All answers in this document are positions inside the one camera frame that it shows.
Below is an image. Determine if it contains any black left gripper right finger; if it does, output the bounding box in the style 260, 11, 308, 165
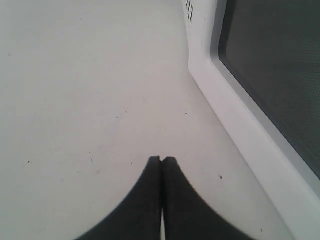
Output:
162, 157, 251, 240

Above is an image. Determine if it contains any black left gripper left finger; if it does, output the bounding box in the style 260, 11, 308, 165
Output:
78, 156, 162, 240

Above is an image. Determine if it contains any white microwave oven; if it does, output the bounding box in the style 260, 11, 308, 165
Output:
187, 0, 320, 208

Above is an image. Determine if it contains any white microwave oven body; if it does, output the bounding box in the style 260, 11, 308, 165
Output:
182, 0, 218, 77

